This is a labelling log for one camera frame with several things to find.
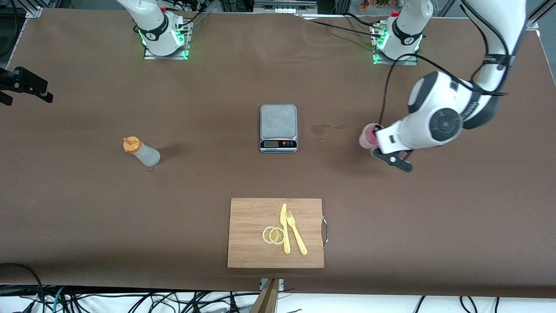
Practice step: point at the wooden beam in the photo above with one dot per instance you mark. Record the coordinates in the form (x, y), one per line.
(267, 300)

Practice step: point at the yellow plastic fork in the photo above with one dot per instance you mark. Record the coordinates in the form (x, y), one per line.
(297, 237)

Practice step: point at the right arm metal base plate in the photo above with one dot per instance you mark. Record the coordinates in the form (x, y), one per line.
(165, 57)

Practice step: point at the silver digital kitchen scale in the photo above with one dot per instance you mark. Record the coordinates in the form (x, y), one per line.
(278, 121)

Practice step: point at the yellow plastic knife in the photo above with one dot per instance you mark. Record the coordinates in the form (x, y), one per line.
(283, 217)

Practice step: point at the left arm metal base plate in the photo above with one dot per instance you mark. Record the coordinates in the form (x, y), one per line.
(395, 62)

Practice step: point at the small metal bracket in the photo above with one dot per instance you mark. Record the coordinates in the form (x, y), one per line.
(281, 284)

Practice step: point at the lemon slice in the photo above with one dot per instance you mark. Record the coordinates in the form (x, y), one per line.
(277, 236)
(265, 235)

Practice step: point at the pink plastic cup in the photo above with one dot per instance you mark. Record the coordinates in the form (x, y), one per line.
(367, 137)

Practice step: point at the clear sauce bottle orange cap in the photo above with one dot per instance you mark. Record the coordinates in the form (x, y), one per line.
(145, 154)

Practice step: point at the aluminium frame profile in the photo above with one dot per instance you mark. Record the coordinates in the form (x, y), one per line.
(34, 9)
(541, 17)

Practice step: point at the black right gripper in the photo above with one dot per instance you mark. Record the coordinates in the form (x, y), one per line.
(21, 79)

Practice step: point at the wooden cutting board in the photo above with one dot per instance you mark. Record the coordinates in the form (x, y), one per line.
(252, 234)

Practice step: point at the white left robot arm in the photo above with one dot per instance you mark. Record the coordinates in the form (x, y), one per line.
(438, 117)

